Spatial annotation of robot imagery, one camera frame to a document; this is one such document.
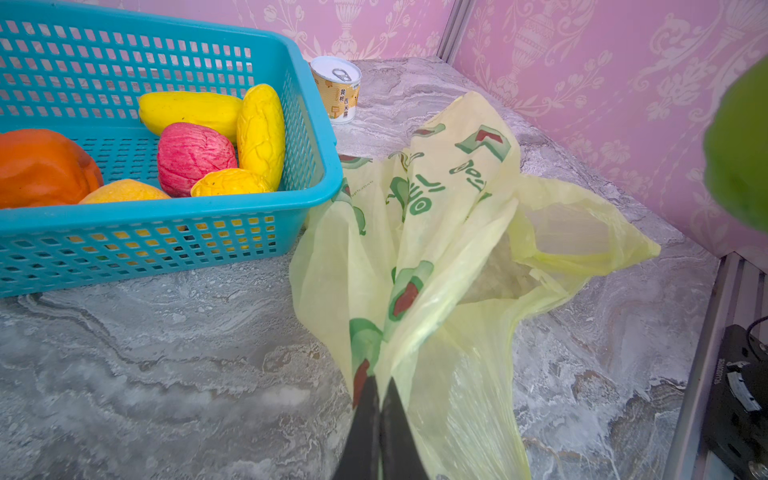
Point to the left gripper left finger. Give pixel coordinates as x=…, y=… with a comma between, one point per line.
x=360, y=456

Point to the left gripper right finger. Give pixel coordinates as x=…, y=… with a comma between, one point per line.
x=399, y=455

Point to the yellow-green plastic bag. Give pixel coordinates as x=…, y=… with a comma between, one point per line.
x=424, y=263

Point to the yellow lemon fruit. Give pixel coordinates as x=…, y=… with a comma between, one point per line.
x=231, y=181

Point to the yellow banana fruit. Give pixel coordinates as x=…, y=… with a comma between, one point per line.
x=261, y=135

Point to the pink red fruit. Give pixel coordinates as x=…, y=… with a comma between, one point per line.
x=187, y=153

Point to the smooth yellow mango fruit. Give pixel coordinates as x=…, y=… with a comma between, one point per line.
x=219, y=112

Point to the green fruit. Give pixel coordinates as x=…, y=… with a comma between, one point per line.
x=735, y=148

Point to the yellow drink can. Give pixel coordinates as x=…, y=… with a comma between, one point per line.
x=338, y=82

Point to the teal plastic basket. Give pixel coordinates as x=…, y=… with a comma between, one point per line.
x=80, y=71

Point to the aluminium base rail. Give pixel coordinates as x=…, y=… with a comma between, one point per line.
x=721, y=432

